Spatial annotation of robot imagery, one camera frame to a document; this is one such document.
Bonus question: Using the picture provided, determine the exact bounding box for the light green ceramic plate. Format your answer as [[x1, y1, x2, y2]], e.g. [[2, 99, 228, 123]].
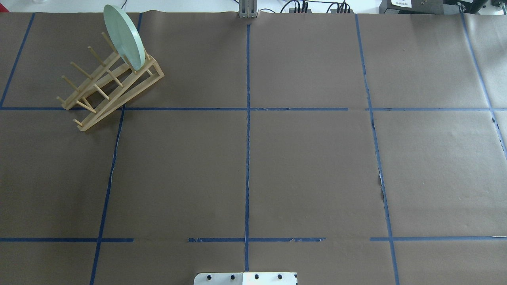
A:
[[103, 5, 146, 71]]

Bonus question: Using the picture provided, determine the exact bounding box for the wooden dish rack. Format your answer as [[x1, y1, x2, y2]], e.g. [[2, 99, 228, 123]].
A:
[[56, 32, 165, 131]]

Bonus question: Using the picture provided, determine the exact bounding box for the black electronics box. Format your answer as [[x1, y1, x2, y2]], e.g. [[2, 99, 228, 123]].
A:
[[379, 0, 464, 15]]

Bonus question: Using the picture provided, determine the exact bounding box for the aluminium frame post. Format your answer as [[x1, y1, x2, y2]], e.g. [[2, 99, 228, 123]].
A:
[[236, 0, 258, 19]]

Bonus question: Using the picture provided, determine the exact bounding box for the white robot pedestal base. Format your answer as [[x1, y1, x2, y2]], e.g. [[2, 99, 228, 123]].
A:
[[193, 272, 298, 285]]

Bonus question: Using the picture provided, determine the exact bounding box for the black cable connector block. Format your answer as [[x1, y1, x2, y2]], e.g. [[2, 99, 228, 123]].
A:
[[284, 0, 312, 14]]

